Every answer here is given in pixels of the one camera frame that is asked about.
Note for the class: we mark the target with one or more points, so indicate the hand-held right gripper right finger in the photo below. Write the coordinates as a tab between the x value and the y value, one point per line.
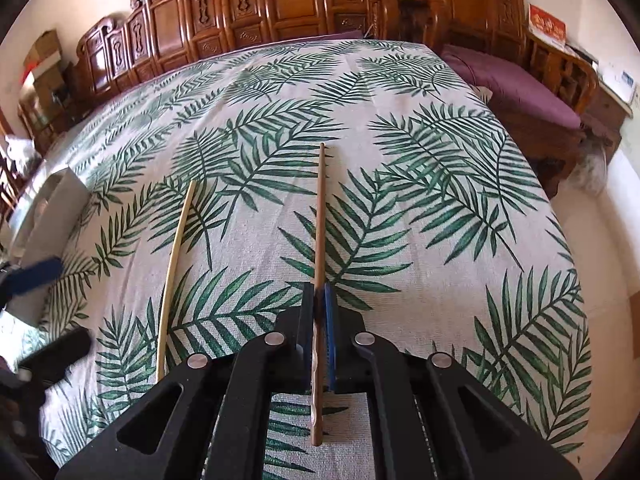
331	340

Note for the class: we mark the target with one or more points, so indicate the cardboard box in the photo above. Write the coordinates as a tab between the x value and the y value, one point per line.
42	55

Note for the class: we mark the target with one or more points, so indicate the light bamboo chopstick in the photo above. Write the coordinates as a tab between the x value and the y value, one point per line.
191	192

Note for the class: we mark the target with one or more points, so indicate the white box with blue print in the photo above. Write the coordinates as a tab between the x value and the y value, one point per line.
619	80

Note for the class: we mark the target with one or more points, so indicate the white plastic bag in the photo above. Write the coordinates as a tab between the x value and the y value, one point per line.
20	152

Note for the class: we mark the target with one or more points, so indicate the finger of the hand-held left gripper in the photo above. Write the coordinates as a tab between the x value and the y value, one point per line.
57	352
37	275

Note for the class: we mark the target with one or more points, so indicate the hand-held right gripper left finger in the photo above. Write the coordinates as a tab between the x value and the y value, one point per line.
300	340

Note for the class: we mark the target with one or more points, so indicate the short carved wooden sofa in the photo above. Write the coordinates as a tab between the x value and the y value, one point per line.
505	10

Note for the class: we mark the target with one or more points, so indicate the wooden bedside cabinet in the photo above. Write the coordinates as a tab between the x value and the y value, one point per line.
607	107

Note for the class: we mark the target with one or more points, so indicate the dark brown wooden chopstick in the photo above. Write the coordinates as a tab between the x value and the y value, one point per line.
320	210

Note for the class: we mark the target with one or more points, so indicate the red box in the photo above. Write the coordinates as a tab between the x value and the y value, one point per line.
547	22

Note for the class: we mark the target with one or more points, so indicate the clear plastic bag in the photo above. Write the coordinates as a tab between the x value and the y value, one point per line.
590	172

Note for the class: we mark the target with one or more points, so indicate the leaf print tablecloth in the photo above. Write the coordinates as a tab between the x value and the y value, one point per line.
400	220

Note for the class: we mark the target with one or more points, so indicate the grey cutlery tray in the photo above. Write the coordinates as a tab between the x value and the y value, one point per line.
55	210

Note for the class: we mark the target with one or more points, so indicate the long carved wooden sofa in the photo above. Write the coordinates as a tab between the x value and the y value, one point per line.
250	5

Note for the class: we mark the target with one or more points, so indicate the purple seat cushion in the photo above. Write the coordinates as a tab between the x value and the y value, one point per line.
510	85

